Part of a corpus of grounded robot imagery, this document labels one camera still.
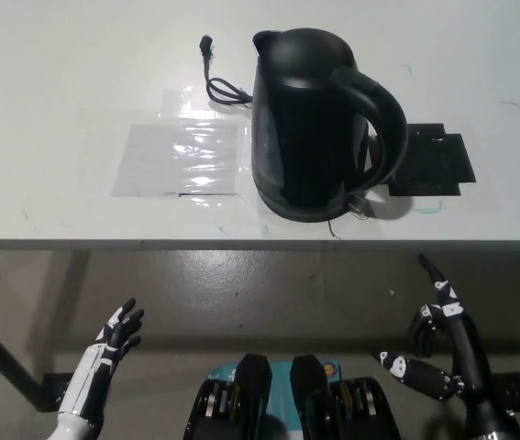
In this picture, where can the black flat mat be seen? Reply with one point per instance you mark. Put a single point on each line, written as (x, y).
(429, 160)

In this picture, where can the black electric kettle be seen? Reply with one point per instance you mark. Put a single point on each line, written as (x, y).
(301, 137)

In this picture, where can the black kettle power base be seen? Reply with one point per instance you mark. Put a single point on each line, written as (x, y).
(296, 216)

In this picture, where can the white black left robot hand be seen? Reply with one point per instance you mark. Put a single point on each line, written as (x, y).
(90, 376)

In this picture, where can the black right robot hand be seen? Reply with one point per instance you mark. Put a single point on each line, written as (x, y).
(470, 357)

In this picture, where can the transparent plastic film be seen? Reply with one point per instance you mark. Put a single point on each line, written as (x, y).
(177, 103)

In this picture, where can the black table foot plate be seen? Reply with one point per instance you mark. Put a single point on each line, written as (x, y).
(55, 387)

